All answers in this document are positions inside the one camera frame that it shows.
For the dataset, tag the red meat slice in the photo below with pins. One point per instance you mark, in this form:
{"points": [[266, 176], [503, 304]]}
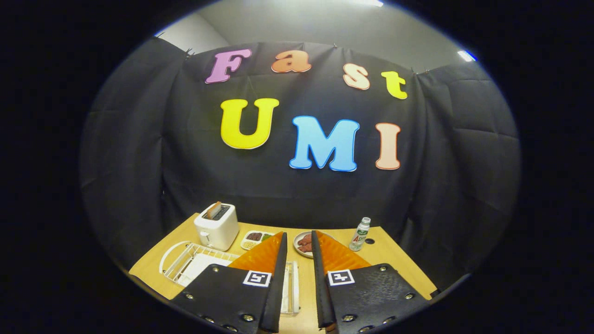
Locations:
{"points": [[305, 239], [306, 248]]}

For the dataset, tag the heap of dark red beans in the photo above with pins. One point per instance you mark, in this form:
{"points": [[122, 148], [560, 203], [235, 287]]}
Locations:
{"points": [[254, 236]]}

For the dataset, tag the heap of yellow soybeans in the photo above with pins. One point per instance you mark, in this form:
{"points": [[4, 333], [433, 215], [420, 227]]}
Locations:
{"points": [[250, 245]]}

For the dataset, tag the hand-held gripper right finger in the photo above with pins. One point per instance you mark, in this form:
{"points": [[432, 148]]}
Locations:
{"points": [[320, 287]]}

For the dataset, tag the white divided snack tray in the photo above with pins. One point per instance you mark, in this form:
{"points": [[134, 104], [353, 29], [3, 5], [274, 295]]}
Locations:
{"points": [[260, 243]]}

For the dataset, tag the beige plate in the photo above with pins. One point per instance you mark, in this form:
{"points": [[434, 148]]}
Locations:
{"points": [[296, 248]]}

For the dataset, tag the white bottle green label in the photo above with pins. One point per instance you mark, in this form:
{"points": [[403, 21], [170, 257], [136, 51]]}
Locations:
{"points": [[358, 239]]}

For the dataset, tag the heap of green beans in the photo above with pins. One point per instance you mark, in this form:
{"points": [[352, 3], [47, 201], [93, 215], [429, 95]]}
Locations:
{"points": [[267, 237]]}

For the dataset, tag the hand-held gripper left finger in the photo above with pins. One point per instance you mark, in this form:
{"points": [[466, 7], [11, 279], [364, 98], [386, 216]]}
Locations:
{"points": [[278, 287]]}

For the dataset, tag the white toaster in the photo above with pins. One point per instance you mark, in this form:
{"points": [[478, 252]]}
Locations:
{"points": [[218, 232]]}

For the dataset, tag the brown toast slice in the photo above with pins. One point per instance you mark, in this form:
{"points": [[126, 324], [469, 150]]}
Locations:
{"points": [[213, 211]]}

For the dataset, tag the black backdrop cloth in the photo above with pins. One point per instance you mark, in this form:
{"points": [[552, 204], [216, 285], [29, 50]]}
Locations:
{"points": [[441, 162]]}

